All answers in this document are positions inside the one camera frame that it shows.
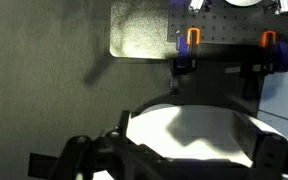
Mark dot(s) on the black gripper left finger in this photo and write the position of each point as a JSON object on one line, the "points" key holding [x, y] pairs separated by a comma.
{"points": [[84, 156]]}

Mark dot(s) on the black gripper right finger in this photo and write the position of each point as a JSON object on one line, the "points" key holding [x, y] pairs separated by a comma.
{"points": [[277, 160]]}

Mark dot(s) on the black tape strip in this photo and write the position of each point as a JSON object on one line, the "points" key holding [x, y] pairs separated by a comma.
{"points": [[44, 165]]}

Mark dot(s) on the white round plate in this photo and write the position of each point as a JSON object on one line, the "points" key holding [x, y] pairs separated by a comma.
{"points": [[150, 130]]}

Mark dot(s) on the black robot mounting stand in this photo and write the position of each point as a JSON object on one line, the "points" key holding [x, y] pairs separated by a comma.
{"points": [[214, 83]]}

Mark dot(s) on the orange and blue clamp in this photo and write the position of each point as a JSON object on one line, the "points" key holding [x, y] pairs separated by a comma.
{"points": [[280, 56], [184, 53]]}

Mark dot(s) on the black perforated breadboard plate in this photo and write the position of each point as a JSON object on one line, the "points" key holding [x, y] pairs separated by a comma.
{"points": [[230, 23]]}

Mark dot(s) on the silver aluminium profile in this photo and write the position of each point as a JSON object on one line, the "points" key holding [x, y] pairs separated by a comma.
{"points": [[281, 5], [196, 4]]}

